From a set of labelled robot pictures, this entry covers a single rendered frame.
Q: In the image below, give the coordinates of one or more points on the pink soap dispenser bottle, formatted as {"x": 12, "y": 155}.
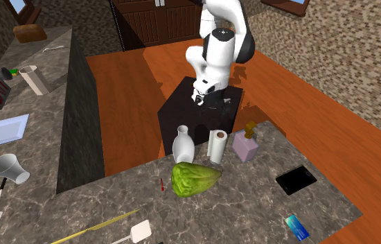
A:
{"x": 244, "y": 147}

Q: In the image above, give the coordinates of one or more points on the beige cylinder cup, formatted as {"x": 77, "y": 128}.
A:
{"x": 36, "y": 81}

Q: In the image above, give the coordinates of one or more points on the black robot stand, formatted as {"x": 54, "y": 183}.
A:
{"x": 180, "y": 115}

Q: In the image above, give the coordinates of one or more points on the long yellow knife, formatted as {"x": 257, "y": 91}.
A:
{"x": 102, "y": 223}

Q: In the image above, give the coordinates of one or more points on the pale blue square plate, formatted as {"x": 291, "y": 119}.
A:
{"x": 3, "y": 131}

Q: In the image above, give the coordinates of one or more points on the grey metal cup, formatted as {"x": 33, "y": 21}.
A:
{"x": 8, "y": 168}

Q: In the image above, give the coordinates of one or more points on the silver cutlery piece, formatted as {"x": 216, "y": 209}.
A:
{"x": 53, "y": 48}

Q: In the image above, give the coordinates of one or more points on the green lettuce head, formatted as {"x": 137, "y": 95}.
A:
{"x": 192, "y": 179}

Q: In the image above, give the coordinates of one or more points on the dark brown wooden cabinet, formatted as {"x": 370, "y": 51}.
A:
{"x": 163, "y": 23}

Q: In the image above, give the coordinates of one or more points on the white vase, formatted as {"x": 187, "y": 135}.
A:
{"x": 183, "y": 147}

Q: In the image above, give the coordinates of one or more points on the black tablet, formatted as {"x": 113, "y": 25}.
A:
{"x": 296, "y": 179}

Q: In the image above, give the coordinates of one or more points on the brown bread loaf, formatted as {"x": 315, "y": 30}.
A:
{"x": 30, "y": 33}

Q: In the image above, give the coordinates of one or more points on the brown framed window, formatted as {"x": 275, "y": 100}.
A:
{"x": 286, "y": 6}
{"x": 25, "y": 10}

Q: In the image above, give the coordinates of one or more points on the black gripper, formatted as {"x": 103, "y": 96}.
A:
{"x": 214, "y": 98}

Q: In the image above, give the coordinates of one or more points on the small green object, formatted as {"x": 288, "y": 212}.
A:
{"x": 14, "y": 71}

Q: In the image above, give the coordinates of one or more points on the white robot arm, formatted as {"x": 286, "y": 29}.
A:
{"x": 222, "y": 50}

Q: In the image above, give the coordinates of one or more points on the white paper towel roll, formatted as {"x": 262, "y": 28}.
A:
{"x": 218, "y": 147}

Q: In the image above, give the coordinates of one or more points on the blue card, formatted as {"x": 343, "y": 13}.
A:
{"x": 297, "y": 228}

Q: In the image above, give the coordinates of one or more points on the small red pen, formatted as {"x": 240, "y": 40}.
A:
{"x": 162, "y": 185}

